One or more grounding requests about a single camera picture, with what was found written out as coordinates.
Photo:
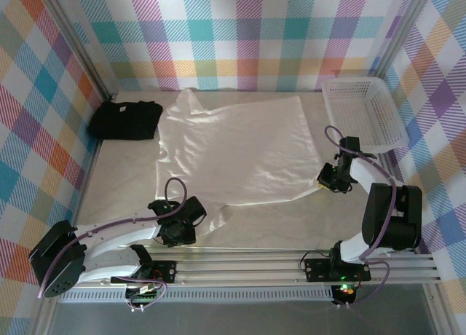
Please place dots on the aluminium frame post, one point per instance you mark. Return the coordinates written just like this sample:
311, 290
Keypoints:
87, 54
402, 29

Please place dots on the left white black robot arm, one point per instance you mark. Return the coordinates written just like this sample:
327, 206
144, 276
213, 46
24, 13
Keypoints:
123, 236

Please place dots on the folded black t-shirt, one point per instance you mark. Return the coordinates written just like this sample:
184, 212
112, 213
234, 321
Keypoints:
120, 118

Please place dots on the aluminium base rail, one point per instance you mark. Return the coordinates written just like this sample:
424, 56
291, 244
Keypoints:
236, 269

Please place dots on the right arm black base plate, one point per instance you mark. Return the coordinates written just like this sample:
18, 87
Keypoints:
316, 271

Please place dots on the white plastic mesh basket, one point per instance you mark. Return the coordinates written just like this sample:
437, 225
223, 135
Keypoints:
367, 113

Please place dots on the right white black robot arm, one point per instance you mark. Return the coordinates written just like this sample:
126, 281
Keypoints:
393, 225

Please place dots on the white t-shirt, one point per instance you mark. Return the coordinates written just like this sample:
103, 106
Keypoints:
240, 153

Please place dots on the controller board with coloured light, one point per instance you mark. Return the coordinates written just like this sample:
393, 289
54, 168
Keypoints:
346, 291

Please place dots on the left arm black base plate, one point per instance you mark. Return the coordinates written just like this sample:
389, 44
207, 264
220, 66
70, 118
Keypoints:
164, 271

